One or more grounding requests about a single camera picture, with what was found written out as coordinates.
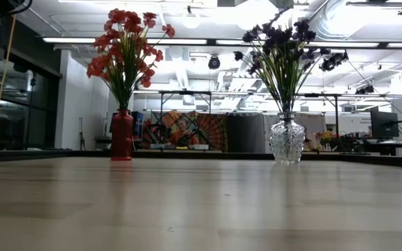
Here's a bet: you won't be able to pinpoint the red glass vase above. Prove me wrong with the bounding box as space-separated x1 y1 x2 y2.
110 108 135 162

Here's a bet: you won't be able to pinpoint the clear crystal glass vase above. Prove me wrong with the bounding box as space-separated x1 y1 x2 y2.
269 111 307 166

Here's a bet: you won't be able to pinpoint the red artificial flower bunch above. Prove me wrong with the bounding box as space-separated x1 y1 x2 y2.
131 24 177 111
105 8 160 111
86 29 125 111

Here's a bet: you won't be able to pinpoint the colourful patterned tapestry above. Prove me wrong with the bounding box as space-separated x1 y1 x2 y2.
141 110 228 153

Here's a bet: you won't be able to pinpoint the person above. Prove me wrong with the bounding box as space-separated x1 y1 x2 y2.
167 116 201 146

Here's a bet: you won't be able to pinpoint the dark grey partition panel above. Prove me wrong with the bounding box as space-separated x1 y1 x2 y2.
225 113 265 153

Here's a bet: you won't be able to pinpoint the blue storage box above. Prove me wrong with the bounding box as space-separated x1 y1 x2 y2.
133 111 144 137

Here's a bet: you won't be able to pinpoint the round ceiling lamp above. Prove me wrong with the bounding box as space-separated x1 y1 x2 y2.
181 12 202 29

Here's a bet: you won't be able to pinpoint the yellow flower bouquet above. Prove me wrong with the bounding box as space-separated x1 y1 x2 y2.
314 130 334 151

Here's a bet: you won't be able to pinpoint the black track spotlights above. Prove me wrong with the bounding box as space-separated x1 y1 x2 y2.
354 85 376 96

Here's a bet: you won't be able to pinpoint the black monitor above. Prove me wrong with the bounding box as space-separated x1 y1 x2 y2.
370 110 400 139

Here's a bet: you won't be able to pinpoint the black desk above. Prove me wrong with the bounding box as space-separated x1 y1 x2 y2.
356 139 402 157

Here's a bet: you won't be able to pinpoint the black pipe frame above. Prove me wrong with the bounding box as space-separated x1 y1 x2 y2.
287 92 340 132
158 90 213 114

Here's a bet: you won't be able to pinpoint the black ceiling camera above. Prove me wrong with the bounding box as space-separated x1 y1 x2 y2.
207 54 221 70

